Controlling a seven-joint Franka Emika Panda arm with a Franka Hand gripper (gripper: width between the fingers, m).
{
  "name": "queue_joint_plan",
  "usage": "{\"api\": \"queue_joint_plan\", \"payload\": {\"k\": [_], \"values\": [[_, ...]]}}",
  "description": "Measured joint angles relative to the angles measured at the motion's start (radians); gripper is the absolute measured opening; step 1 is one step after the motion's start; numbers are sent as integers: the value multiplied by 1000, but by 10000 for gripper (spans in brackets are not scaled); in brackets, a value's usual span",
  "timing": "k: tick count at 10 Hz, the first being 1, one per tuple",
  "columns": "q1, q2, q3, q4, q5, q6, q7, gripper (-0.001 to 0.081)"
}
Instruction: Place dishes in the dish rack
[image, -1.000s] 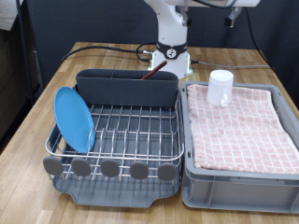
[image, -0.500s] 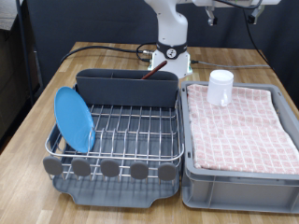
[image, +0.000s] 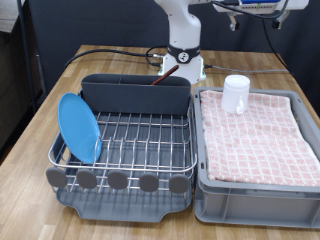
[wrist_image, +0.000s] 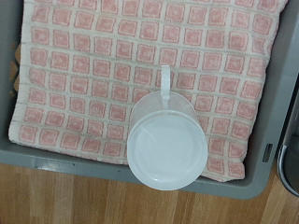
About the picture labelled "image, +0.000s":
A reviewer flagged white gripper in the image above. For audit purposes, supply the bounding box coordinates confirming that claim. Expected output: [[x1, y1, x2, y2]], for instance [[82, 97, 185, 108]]
[[213, 0, 309, 32]]

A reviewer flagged white mug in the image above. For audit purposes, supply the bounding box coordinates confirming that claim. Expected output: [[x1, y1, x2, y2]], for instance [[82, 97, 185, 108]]
[[221, 74, 251, 115]]

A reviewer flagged brown wooden spoon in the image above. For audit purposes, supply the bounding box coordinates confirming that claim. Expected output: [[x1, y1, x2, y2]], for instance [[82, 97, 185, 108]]
[[151, 64, 181, 86]]

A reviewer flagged blue plate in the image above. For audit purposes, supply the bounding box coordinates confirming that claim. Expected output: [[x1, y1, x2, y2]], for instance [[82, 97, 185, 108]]
[[57, 92, 103, 165]]

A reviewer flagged grey dish drying rack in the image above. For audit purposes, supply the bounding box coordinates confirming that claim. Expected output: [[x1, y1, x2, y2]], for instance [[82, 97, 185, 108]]
[[49, 89, 196, 224]]

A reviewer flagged pink checked towel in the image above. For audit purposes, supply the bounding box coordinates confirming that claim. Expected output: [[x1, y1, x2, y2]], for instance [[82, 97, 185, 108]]
[[199, 89, 320, 188]]

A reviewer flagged dark gray utensil caddy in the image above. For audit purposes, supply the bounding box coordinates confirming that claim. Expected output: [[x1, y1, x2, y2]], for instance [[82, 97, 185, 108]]
[[80, 73, 192, 117]]

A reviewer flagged gray plastic crate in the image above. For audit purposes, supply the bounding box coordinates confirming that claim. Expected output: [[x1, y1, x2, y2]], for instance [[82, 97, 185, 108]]
[[193, 86, 320, 230]]

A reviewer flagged black metal pole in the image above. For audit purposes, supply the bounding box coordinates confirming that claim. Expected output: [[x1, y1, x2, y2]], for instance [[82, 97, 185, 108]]
[[16, 0, 38, 114]]

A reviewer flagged gray shelf board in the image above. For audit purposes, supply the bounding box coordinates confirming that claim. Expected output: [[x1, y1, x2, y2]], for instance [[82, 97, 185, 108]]
[[0, 0, 26, 34]]

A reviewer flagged black camera cable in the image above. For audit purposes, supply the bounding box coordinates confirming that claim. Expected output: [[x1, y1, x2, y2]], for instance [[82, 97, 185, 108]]
[[211, 0, 290, 21]]

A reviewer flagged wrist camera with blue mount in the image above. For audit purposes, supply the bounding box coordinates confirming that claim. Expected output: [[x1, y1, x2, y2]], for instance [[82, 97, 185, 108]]
[[239, 0, 282, 12]]

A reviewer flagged gray cable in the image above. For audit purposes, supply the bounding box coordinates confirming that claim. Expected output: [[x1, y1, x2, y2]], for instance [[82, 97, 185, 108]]
[[203, 64, 291, 75]]

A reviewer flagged thin black hanging cable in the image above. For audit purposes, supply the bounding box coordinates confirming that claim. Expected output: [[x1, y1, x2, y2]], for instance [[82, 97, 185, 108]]
[[262, 18, 296, 79]]

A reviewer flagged looped black cable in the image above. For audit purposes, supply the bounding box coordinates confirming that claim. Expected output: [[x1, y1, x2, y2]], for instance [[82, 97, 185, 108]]
[[145, 46, 168, 67]]

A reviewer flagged long black cable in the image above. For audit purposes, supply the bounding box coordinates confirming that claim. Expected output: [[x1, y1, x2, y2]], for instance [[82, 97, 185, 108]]
[[64, 49, 168, 69]]

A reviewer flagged metal wire dish rack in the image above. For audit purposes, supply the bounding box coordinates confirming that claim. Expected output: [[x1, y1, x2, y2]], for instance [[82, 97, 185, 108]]
[[45, 89, 198, 198]]

